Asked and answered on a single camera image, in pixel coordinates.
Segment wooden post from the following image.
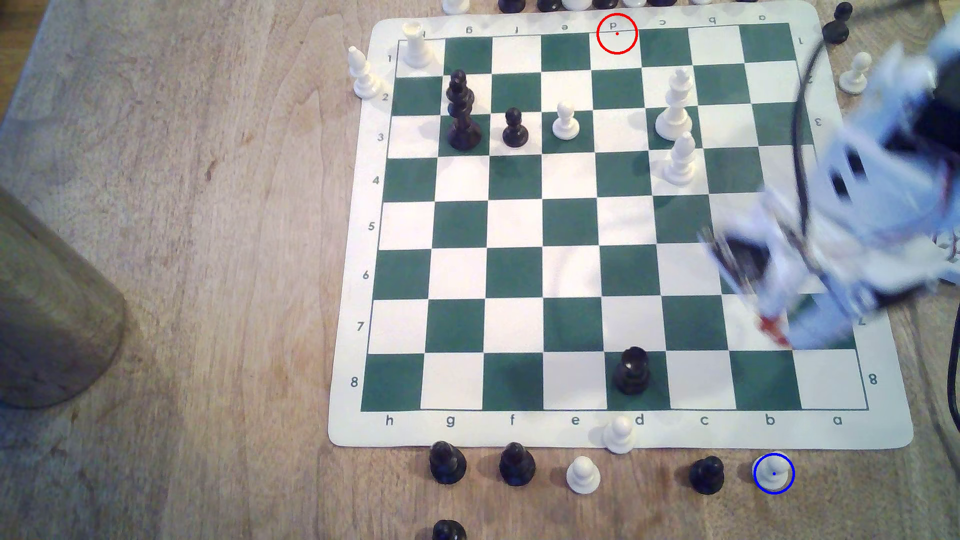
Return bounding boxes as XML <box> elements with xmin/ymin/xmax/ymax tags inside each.
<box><xmin>0</xmin><ymin>186</ymin><xmax>129</xmax><ymax>411</ymax></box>

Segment black pawn on d8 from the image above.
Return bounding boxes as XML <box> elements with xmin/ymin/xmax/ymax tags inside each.
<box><xmin>612</xmin><ymin>346</ymin><xmax>652</xmax><ymax>396</ymax></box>

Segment white chess bishop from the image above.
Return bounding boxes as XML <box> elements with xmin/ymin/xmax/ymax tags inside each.
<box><xmin>663</xmin><ymin>132</ymin><xmax>699</xmax><ymax>187</ymax></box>
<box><xmin>347</xmin><ymin>45</ymin><xmax>384</xmax><ymax>100</ymax></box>

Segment white chess king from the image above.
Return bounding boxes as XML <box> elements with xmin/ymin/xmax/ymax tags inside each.
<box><xmin>654</xmin><ymin>68</ymin><xmax>695</xmax><ymax>142</ymax></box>

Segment black chess king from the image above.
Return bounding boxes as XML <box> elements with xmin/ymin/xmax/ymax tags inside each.
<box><xmin>447</xmin><ymin>93</ymin><xmax>483</xmax><ymax>153</ymax></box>

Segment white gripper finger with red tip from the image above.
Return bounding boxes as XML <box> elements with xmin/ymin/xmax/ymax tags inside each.
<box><xmin>789</xmin><ymin>294</ymin><xmax>860</xmax><ymax>352</ymax></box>
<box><xmin>753</xmin><ymin>193</ymin><xmax>793</xmax><ymax>349</ymax></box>

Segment green and white chess mat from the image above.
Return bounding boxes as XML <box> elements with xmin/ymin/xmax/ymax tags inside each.
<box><xmin>327</xmin><ymin>0</ymin><xmax>915</xmax><ymax>451</ymax></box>

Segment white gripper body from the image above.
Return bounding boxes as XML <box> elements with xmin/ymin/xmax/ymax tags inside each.
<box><xmin>783</xmin><ymin>210</ymin><xmax>948</xmax><ymax>312</ymax></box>

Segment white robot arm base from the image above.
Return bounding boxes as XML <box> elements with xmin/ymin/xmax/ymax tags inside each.
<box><xmin>933</xmin><ymin>232</ymin><xmax>960</xmax><ymax>288</ymax></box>

